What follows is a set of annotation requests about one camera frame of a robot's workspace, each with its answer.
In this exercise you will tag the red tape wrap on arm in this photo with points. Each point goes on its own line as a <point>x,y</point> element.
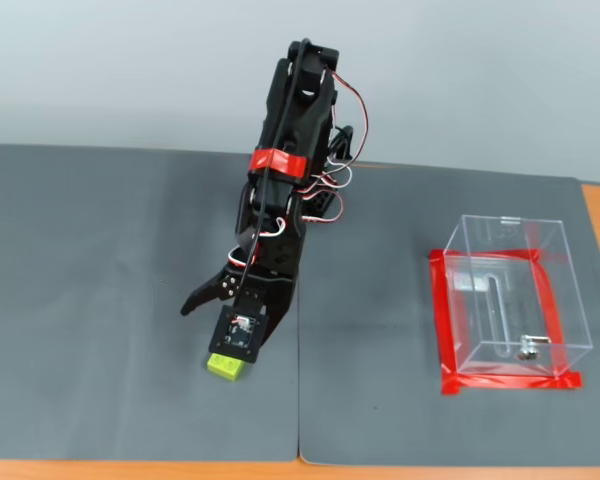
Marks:
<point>280,162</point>

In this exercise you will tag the transparent acrylic box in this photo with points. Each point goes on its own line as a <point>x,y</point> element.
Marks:
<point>555,300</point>

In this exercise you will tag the black table clamp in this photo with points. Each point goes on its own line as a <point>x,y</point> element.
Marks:
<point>349,142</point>

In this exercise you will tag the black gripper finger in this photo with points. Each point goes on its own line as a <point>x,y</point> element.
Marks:
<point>212,290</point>
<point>282,305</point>

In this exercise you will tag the red tape strip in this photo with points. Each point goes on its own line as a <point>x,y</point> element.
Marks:
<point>505,383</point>
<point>480,254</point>
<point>442,310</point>
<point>550,300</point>

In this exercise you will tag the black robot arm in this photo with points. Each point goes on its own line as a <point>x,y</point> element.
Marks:
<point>300,110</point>

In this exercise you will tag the green lego block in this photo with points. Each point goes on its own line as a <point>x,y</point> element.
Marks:
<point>222,367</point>

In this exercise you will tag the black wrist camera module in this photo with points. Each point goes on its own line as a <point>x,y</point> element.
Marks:
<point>237,332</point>

